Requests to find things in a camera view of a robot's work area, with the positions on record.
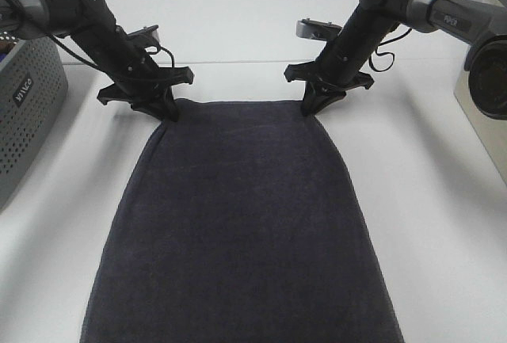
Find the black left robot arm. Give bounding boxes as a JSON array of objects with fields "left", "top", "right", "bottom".
[{"left": 1, "top": 0, "right": 194, "bottom": 121}]

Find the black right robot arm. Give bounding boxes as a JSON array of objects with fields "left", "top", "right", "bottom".
[{"left": 284, "top": 0, "right": 506, "bottom": 120}]

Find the black right camera cable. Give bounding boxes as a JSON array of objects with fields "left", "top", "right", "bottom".
[{"left": 366, "top": 21, "right": 413, "bottom": 74}]

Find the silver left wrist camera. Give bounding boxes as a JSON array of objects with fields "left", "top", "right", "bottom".
[{"left": 127, "top": 25, "right": 160, "bottom": 49}]

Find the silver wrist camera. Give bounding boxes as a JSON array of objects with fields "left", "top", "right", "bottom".
[
  {"left": 295, "top": 18, "right": 342, "bottom": 41},
  {"left": 127, "top": 25, "right": 160, "bottom": 49}
]

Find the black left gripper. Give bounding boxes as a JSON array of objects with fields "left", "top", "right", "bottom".
[{"left": 97, "top": 67, "right": 194, "bottom": 122}]

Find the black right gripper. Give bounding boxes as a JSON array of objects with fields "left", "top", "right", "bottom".
[{"left": 284, "top": 55, "right": 374, "bottom": 116}]

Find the black left camera cable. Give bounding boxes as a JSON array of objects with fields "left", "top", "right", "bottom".
[{"left": 51, "top": 33, "right": 176, "bottom": 82}]

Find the dark grey towel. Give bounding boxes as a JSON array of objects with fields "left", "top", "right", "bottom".
[{"left": 80, "top": 99, "right": 403, "bottom": 342}]

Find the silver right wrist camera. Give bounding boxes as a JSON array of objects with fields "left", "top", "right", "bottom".
[{"left": 295, "top": 18, "right": 342, "bottom": 41}]

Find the beige fabric storage bin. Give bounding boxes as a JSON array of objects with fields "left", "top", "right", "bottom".
[{"left": 453, "top": 0, "right": 507, "bottom": 186}]

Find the black camera cable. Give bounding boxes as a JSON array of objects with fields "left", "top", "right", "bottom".
[
  {"left": 366, "top": 21, "right": 413, "bottom": 74},
  {"left": 51, "top": 33, "right": 176, "bottom": 82}
]

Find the grey perforated plastic basket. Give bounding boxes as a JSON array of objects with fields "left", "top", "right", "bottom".
[{"left": 1, "top": 32, "right": 68, "bottom": 208}]

